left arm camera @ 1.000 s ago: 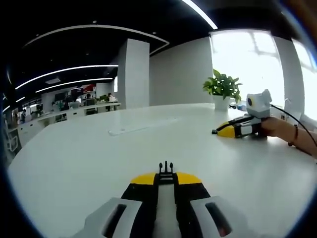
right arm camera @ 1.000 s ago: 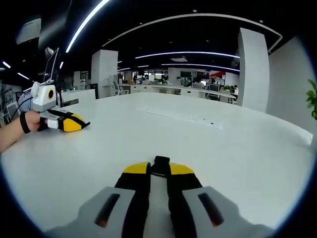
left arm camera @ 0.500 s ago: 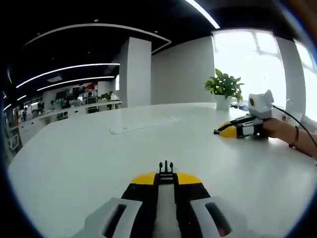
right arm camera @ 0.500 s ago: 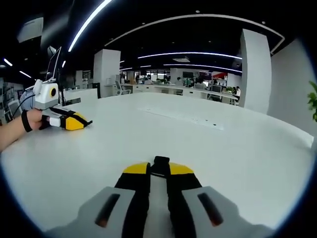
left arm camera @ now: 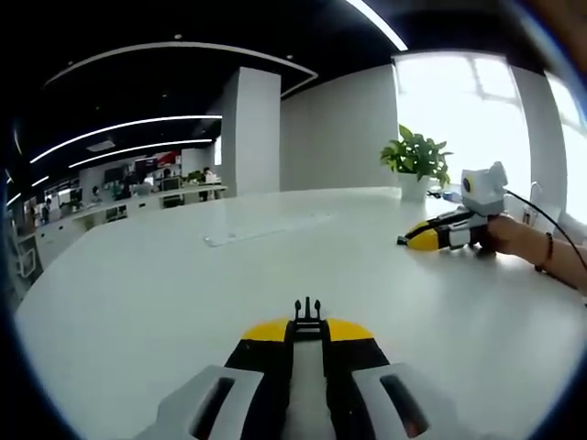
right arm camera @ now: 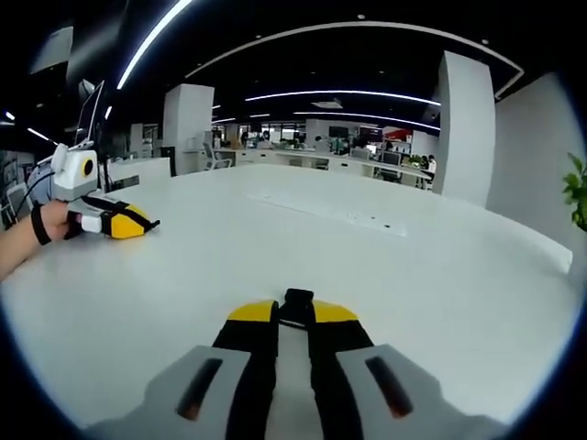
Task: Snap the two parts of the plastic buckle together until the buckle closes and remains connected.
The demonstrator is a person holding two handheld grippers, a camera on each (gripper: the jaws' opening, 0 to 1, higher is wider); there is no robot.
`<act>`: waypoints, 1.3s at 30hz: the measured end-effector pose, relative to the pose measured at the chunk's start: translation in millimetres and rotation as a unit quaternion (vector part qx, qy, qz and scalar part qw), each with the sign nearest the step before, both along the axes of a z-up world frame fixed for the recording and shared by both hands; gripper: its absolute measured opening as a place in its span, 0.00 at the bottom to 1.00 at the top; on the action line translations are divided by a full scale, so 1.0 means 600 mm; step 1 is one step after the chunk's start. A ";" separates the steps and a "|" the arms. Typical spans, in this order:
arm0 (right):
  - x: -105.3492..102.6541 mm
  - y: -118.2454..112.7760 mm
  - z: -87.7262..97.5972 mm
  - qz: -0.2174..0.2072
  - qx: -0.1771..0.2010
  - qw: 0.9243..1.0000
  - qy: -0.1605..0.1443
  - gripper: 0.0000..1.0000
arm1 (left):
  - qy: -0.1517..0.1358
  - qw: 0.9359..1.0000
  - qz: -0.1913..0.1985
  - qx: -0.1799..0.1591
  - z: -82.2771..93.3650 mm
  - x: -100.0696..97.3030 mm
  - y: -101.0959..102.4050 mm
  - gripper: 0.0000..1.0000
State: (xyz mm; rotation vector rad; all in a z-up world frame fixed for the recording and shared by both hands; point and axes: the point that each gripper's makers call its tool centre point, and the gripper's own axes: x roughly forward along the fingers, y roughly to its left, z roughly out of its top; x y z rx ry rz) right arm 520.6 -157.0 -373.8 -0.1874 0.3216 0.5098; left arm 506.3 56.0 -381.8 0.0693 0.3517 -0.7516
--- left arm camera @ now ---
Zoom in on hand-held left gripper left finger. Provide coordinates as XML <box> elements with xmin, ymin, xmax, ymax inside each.
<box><xmin>135</xmin><ymin>315</ymin><xmax>295</xmax><ymax>440</ymax></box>

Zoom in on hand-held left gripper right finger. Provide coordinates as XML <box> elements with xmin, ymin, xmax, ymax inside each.
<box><xmin>320</xmin><ymin>316</ymin><xmax>464</xmax><ymax>440</ymax></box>

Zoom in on black pronged plastic buckle part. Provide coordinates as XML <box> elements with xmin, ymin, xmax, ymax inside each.
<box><xmin>293</xmin><ymin>296</ymin><xmax>327</xmax><ymax>343</ymax></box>

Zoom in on person's right hand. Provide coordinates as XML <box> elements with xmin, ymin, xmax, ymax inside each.
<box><xmin>470</xmin><ymin>214</ymin><xmax>549</xmax><ymax>265</ymax></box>

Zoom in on green plant in white pot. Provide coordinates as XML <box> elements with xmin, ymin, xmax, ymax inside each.
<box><xmin>379</xmin><ymin>123</ymin><xmax>455</xmax><ymax>204</ymax></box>

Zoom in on long curved ceiling light strip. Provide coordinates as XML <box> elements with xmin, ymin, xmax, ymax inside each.
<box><xmin>343</xmin><ymin>0</ymin><xmax>410</xmax><ymax>52</ymax></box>

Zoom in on white office desk row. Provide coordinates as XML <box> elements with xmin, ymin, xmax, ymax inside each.
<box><xmin>34</xmin><ymin>182</ymin><xmax>229</xmax><ymax>258</ymax></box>

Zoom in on thin ceiling light strip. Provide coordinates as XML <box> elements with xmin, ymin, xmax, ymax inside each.
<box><xmin>68</xmin><ymin>138</ymin><xmax>217</xmax><ymax>170</ymax></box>

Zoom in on wide ceiling light strip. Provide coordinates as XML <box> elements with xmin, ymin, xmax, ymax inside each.
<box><xmin>29</xmin><ymin>114</ymin><xmax>224</xmax><ymax>164</ymax></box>

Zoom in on dark bead bracelet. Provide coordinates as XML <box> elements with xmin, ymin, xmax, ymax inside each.
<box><xmin>533</xmin><ymin>230</ymin><xmax>555</xmax><ymax>275</ymax></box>

